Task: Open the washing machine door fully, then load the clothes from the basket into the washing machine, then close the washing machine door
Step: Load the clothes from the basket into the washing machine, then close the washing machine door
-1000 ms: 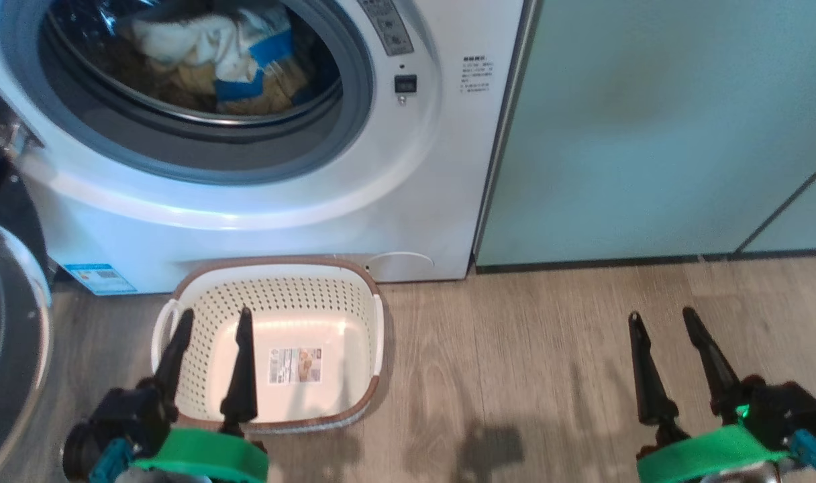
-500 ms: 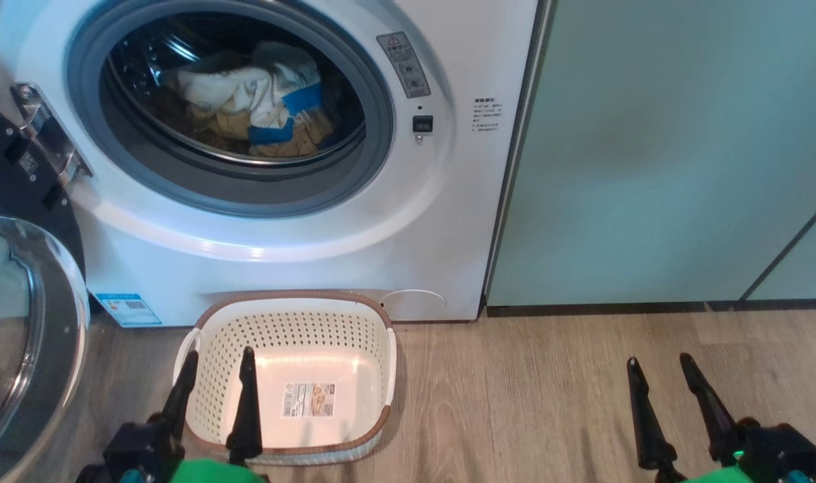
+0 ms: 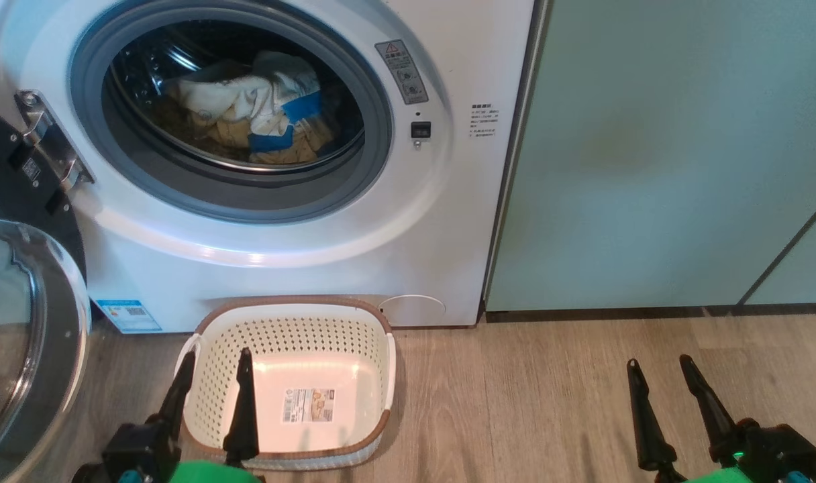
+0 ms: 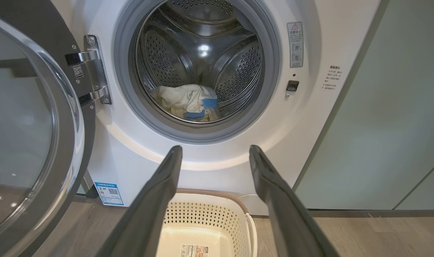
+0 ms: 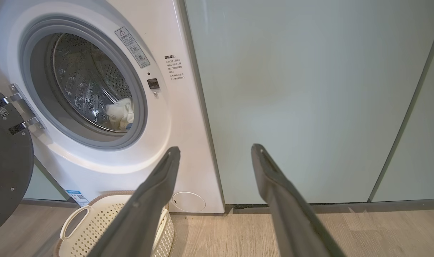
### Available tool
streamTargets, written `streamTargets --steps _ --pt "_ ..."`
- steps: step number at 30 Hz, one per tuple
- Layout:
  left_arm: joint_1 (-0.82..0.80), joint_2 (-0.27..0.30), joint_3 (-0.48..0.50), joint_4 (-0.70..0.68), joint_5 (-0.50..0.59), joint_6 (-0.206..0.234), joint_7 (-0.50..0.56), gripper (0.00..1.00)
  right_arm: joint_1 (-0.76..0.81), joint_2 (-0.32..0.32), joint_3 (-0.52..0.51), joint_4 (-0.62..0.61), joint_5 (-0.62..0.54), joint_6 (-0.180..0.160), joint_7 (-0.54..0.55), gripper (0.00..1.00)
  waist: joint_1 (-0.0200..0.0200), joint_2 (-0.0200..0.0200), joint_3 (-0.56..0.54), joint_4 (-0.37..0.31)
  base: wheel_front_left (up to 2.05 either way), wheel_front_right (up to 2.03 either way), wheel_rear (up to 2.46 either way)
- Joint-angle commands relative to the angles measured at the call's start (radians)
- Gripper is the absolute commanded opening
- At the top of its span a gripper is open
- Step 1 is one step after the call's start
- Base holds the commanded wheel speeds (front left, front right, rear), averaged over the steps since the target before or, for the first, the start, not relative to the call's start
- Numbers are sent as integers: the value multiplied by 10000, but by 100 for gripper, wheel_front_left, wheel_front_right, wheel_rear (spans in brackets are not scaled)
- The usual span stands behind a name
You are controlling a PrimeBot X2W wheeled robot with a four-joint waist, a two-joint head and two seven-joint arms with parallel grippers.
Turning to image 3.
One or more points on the white front-load washing machine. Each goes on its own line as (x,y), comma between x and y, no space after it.
(381,221)

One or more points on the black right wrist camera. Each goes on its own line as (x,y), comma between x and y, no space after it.
(780,449)

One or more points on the mustard yellow garment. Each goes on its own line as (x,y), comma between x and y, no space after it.
(307,151)

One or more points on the dark round washer door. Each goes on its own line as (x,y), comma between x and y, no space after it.
(59,335)

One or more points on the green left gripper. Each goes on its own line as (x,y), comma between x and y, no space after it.
(213,473)

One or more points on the blue energy label sticker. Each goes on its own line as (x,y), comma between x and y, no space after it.
(129,315)

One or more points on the pale green cabinet door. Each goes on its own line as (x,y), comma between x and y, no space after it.
(649,168)

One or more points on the grey warning sticker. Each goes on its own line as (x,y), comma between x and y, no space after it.
(401,70)

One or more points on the basket product label sticker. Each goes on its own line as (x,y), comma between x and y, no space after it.
(307,405)

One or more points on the white perforated laundry basket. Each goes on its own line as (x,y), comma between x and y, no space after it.
(300,329)

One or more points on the metal door hinge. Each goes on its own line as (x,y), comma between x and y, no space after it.
(49,137)

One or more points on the cream and blue garment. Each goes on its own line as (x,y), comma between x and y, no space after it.
(227,90)
(270,142)

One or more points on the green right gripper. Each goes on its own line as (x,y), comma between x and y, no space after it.
(723,476)

